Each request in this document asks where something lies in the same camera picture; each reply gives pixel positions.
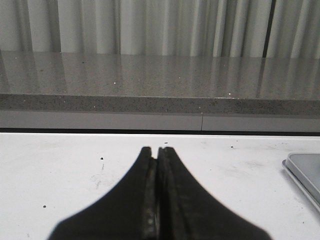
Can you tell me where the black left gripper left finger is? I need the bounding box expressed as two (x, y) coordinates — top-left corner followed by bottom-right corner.
(49, 147), (158, 240)

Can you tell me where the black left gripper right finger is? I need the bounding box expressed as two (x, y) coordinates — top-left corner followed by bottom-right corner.
(157, 147), (271, 240)

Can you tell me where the silver digital kitchen scale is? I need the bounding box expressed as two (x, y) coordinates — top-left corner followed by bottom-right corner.
(282, 153), (320, 212)

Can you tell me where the grey pleated curtain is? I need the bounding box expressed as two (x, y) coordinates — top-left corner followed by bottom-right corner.
(0, 0), (320, 59)

